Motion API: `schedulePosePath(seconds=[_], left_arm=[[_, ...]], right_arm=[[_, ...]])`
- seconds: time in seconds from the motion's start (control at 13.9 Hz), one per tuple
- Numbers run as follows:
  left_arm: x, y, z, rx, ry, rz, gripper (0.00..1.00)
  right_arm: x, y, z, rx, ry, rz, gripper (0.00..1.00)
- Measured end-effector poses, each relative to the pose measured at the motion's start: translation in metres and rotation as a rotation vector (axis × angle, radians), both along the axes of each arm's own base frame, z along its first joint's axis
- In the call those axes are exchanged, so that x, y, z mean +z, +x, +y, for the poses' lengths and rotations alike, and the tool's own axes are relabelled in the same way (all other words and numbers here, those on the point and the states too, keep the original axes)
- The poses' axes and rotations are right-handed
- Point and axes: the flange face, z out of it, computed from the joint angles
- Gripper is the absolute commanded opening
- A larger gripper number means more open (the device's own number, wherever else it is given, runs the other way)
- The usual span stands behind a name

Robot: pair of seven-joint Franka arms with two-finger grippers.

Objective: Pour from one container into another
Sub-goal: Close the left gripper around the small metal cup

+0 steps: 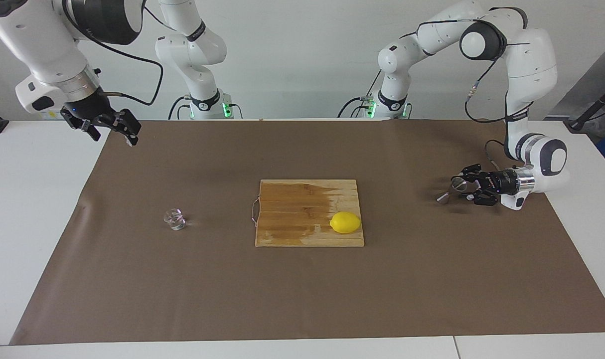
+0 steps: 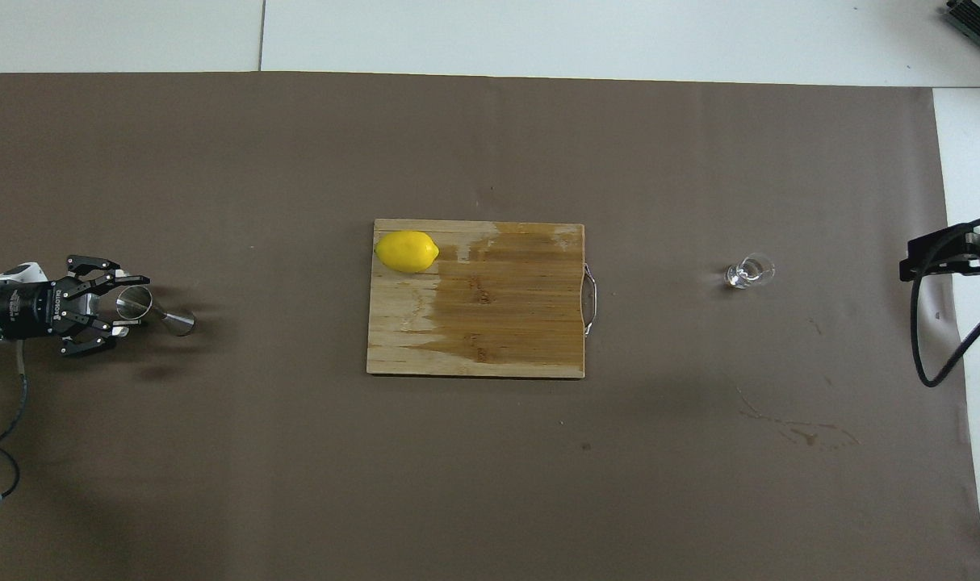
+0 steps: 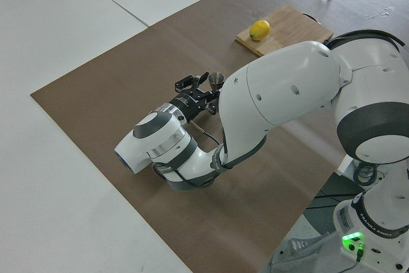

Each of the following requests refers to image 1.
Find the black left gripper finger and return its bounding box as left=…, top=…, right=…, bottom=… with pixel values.
left=451, top=164, right=487, bottom=182
left=464, top=191, right=498, bottom=206

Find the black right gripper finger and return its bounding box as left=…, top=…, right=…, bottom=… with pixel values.
left=60, top=112, right=102, bottom=142
left=108, top=108, right=142, bottom=146

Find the steel cocktail jigger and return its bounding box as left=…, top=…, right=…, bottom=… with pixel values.
left=436, top=177, right=467, bottom=204

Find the small clear glass cup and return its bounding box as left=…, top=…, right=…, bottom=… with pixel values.
left=163, top=208, right=186, bottom=231

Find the black stand pole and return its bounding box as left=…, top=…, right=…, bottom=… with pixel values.
left=564, top=82, right=605, bottom=133

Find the yellow lemon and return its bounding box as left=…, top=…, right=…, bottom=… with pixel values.
left=330, top=211, right=362, bottom=234

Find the wooden cutting board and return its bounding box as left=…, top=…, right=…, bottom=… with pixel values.
left=250, top=179, right=365, bottom=248

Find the brown paper table mat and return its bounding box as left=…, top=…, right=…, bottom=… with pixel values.
left=9, top=119, right=605, bottom=346

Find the black base cable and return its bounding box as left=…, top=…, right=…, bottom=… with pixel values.
left=337, top=75, right=384, bottom=119
left=168, top=95, right=193, bottom=120

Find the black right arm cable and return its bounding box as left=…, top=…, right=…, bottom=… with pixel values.
left=91, top=35, right=163, bottom=106

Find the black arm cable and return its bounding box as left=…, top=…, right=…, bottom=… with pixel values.
left=91, top=35, right=163, bottom=106
left=463, top=40, right=532, bottom=124

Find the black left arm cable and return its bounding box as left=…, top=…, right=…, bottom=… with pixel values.
left=463, top=40, right=532, bottom=124

